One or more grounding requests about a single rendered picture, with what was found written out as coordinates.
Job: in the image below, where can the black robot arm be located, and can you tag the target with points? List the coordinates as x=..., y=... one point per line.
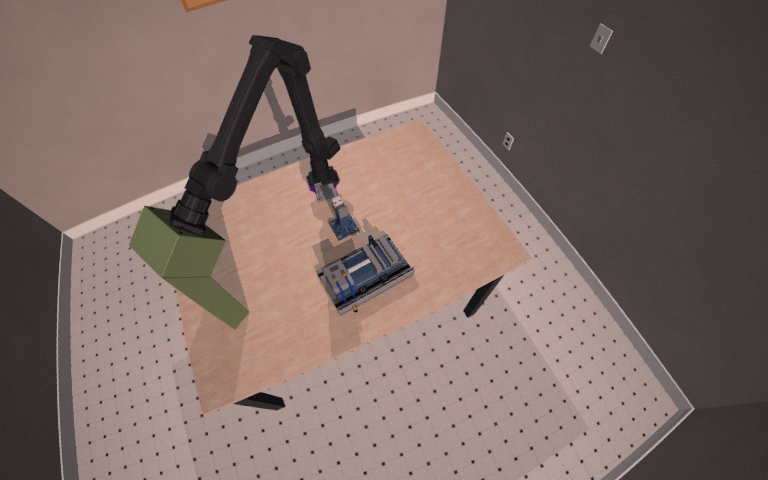
x=218, y=182

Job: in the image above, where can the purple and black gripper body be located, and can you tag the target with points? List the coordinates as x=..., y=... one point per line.
x=322, y=176

